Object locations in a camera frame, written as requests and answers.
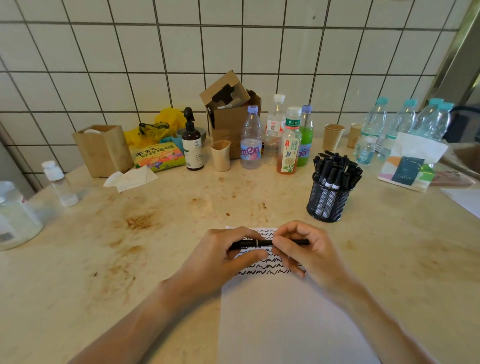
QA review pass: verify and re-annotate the person's right hand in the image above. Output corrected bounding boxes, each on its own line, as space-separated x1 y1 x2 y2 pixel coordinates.
271 220 355 302

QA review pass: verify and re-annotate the person's left hand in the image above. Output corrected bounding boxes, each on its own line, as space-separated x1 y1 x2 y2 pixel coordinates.
176 226 277 304

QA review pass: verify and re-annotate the black marker pen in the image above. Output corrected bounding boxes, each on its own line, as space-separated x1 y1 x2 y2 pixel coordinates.
227 239 311 251

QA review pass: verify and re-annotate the person's left forearm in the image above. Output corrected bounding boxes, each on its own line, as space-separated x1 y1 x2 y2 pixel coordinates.
69 279 211 364

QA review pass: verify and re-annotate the person's right forearm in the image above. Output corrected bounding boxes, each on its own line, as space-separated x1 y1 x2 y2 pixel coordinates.
324 279 437 364

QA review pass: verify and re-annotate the black mesh pen holder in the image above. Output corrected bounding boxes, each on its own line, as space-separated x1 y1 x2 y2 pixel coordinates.
306 172 355 223

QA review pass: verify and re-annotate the white paper with black scribbles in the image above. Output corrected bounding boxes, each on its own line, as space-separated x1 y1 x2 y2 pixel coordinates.
216 226 381 364

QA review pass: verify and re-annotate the bunch of black markers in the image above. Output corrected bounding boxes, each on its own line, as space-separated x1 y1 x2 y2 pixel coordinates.
313 150 364 219

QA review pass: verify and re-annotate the orange tea bottle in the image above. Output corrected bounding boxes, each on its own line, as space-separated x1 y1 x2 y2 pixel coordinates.
276 107 303 175

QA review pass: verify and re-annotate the clear bottle with pink-blue label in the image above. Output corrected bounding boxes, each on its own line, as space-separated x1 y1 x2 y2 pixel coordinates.
239 106 263 170

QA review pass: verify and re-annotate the green drink bottle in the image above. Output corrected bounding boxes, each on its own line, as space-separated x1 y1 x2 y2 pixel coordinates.
296 105 315 167

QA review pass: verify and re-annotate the clear bottle with white cap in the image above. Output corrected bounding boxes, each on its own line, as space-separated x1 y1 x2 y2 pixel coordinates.
262 94 288 165

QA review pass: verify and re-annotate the brown paper cup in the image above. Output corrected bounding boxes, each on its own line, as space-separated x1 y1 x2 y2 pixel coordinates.
322 124 346 152
346 123 363 149

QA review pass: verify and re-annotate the dark brown pump bottle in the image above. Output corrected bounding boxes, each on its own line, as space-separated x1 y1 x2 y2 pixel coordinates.
181 107 205 172

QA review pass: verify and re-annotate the grey bowl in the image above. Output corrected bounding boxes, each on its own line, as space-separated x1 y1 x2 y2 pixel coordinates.
176 127 208 148

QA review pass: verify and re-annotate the open cardboard box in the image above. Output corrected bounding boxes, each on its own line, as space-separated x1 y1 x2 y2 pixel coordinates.
199 70 262 160

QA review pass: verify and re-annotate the crumpled white tissue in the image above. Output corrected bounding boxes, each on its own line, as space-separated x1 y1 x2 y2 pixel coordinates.
103 165 160 193

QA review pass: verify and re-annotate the teal-capped water bottle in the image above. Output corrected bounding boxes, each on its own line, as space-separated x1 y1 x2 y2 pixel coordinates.
354 97 389 165
408 98 445 136
417 102 455 143
376 98 418 162

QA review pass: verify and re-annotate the white soft tissue pack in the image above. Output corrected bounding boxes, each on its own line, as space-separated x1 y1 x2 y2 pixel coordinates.
377 132 449 193

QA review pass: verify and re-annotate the yellow plastic bag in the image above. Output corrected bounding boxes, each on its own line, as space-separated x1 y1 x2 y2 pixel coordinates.
124 108 187 149

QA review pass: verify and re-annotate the wooden square container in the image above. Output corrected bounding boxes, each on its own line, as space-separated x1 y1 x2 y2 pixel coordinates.
72 124 135 179

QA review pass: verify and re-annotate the pink smartphone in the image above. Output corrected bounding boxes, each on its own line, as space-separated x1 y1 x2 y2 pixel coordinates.
428 170 476 188

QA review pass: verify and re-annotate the blank white paper sheet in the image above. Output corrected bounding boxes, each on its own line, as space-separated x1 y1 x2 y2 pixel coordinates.
440 187 480 220

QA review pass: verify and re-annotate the brown cardboard tray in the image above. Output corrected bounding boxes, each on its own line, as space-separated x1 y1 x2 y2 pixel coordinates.
439 142 480 181

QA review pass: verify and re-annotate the small white-capped clear bottle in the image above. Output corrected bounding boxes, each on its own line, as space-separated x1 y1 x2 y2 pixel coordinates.
41 160 80 208

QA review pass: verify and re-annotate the dark chair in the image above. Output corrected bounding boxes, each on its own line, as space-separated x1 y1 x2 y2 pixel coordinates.
443 105 480 144

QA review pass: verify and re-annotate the large clear plastic jar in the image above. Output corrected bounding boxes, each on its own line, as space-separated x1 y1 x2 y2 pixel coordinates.
0 181 44 251

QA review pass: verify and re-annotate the metal door frame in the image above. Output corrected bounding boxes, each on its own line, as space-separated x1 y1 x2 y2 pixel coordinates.
419 0 480 110

